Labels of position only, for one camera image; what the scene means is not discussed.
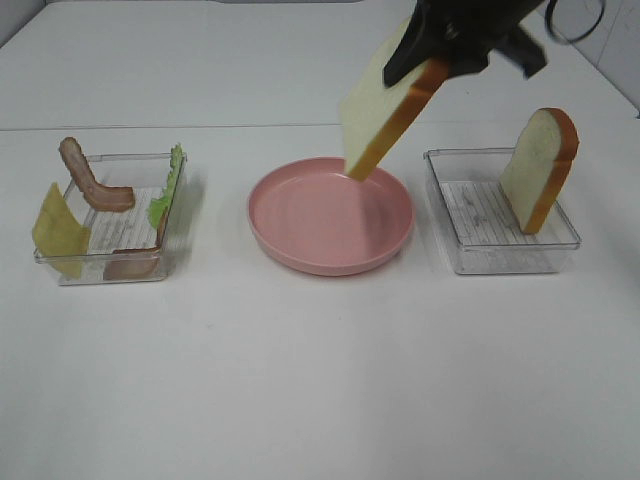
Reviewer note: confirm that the bacon strip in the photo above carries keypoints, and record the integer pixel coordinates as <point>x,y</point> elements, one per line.
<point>99,196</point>
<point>136,263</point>

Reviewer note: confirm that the clear right bread container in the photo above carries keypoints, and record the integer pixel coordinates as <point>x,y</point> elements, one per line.
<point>476,225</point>

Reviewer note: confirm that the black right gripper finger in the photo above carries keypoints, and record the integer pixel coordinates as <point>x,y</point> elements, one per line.
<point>417,44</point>
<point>514,43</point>

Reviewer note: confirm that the clear left ingredient container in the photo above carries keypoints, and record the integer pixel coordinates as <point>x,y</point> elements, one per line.
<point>146,174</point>

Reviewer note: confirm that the green lettuce leaf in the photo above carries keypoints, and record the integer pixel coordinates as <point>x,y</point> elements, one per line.
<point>159,205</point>

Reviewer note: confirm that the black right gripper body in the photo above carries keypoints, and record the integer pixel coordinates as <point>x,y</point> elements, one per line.
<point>464,30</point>

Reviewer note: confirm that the bread slice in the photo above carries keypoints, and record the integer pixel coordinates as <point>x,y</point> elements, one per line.
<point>539,166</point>
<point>374,116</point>

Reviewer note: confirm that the pink round plate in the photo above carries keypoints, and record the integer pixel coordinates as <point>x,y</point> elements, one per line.
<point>310,217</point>

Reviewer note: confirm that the yellow cheese slice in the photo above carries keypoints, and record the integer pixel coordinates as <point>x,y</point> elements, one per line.
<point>56,234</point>

